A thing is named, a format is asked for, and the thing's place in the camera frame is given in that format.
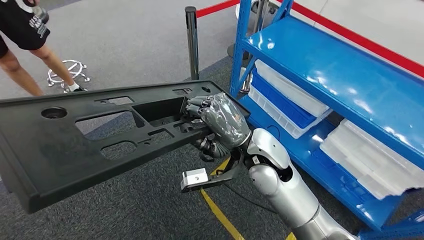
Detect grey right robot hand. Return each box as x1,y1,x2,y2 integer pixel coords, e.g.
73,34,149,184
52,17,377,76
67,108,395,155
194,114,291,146
184,92,252,159

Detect black plastic panel part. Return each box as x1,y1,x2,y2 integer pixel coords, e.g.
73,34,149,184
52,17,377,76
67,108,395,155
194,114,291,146
0,80,251,215

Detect blue metal shelf rack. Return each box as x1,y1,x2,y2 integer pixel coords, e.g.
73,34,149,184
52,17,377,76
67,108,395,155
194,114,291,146
229,0,424,240

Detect chrome metal cylinder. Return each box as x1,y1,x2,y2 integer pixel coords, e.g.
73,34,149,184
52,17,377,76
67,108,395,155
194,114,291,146
240,67,253,94

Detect blue plastic bin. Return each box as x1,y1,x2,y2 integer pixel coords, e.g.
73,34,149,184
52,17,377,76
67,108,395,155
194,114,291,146
250,71,317,129

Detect clear plastic bin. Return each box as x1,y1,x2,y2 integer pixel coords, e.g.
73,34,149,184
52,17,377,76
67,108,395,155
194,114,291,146
248,85,334,139

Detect chrome barrier stanchion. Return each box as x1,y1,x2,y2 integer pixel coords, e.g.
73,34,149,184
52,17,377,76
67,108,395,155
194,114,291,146
184,5,200,81
226,0,281,61

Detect yellow floor tape square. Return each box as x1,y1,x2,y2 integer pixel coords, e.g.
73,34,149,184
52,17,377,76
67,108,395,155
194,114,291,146
199,157,297,240

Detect red barrier belt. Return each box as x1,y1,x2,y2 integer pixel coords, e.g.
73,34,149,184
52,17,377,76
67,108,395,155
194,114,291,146
276,0,424,79
195,0,240,19

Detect white translucent bin stack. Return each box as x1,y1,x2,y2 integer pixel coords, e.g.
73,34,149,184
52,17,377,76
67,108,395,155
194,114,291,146
319,119,424,201

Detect chrome chair base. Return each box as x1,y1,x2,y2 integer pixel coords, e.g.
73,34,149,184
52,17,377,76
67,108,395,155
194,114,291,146
46,59,91,94

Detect person in black shorts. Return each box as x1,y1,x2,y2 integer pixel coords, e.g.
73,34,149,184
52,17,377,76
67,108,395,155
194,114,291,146
0,0,89,97

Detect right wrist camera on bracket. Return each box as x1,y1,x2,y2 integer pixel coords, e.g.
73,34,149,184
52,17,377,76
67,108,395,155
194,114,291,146
180,150,246,194

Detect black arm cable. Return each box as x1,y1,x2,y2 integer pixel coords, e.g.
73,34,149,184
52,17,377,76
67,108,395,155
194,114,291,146
225,183,276,213

